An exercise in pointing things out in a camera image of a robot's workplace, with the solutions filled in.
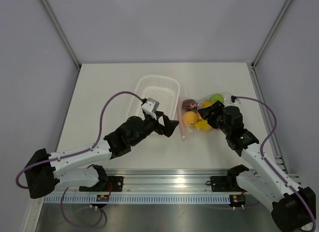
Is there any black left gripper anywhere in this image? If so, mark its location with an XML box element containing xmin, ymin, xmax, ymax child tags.
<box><xmin>131</xmin><ymin>111</ymin><xmax>178</xmax><ymax>146</ymax></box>

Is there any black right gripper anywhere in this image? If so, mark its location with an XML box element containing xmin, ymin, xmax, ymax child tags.
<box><xmin>197</xmin><ymin>100</ymin><xmax>231</xmax><ymax>136</ymax></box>

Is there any clear zip top bag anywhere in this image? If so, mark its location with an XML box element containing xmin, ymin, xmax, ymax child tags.
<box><xmin>176</xmin><ymin>92</ymin><xmax>240</xmax><ymax>140</ymax></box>

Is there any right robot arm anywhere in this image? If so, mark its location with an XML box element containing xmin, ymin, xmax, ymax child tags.
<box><xmin>198</xmin><ymin>101</ymin><xmax>317</xmax><ymax>232</ymax></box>

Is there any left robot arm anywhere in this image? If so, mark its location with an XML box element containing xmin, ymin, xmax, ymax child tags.
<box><xmin>24</xmin><ymin>112</ymin><xmax>179</xmax><ymax>199</ymax></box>

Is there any fake peach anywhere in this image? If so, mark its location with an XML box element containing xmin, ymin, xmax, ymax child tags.
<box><xmin>202</xmin><ymin>100</ymin><xmax>213</xmax><ymax>108</ymax></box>

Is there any fake green apple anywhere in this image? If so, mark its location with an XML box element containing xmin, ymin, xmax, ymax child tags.
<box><xmin>209</xmin><ymin>93</ymin><xmax>224</xmax><ymax>104</ymax></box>

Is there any fake yellow pear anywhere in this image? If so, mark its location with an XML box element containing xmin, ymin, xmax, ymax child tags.
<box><xmin>193</xmin><ymin>120</ymin><xmax>212</xmax><ymax>130</ymax></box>

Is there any fake orange fruit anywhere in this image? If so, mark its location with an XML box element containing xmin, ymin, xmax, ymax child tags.
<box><xmin>182</xmin><ymin>111</ymin><xmax>197</xmax><ymax>126</ymax></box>

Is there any fake dark red apple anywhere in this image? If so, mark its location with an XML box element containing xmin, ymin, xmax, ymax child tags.
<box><xmin>182</xmin><ymin>99</ymin><xmax>198</xmax><ymax>111</ymax></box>

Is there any white perforated plastic basket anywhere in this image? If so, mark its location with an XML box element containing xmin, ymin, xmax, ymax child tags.
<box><xmin>125</xmin><ymin>75</ymin><xmax>180</xmax><ymax>135</ymax></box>

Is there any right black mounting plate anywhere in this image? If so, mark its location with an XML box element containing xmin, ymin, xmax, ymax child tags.
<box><xmin>210</xmin><ymin>175</ymin><xmax>255</xmax><ymax>193</ymax></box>

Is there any black mounting plate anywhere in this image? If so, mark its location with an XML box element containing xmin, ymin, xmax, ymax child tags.
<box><xmin>79</xmin><ymin>176</ymin><xmax>124</xmax><ymax>192</ymax></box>
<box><xmin>210</xmin><ymin>175</ymin><xmax>255</xmax><ymax>193</ymax></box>

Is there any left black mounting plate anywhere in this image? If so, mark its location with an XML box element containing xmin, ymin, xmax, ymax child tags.
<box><xmin>79</xmin><ymin>176</ymin><xmax>124</xmax><ymax>192</ymax></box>

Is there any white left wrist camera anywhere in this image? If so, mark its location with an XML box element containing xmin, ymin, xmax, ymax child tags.
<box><xmin>141</xmin><ymin>98</ymin><xmax>159</xmax><ymax>119</ymax></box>

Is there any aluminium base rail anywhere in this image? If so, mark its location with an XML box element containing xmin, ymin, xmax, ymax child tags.
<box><xmin>106</xmin><ymin>170</ymin><xmax>227</xmax><ymax>195</ymax></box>

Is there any right aluminium frame post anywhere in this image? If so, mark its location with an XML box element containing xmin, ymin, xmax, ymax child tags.
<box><xmin>251</xmin><ymin>0</ymin><xmax>295</xmax><ymax>70</ymax></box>

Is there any aluminium frame post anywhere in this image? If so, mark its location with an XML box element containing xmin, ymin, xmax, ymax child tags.
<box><xmin>39</xmin><ymin>0</ymin><xmax>82</xmax><ymax>72</ymax></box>
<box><xmin>251</xmin><ymin>0</ymin><xmax>295</xmax><ymax>70</ymax></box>

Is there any white slotted cable duct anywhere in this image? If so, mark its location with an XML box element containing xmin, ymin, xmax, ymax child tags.
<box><xmin>44</xmin><ymin>194</ymin><xmax>230</xmax><ymax>205</ymax></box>

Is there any left aluminium frame post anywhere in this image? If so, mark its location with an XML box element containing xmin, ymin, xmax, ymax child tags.
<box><xmin>39</xmin><ymin>0</ymin><xmax>82</xmax><ymax>72</ymax></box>

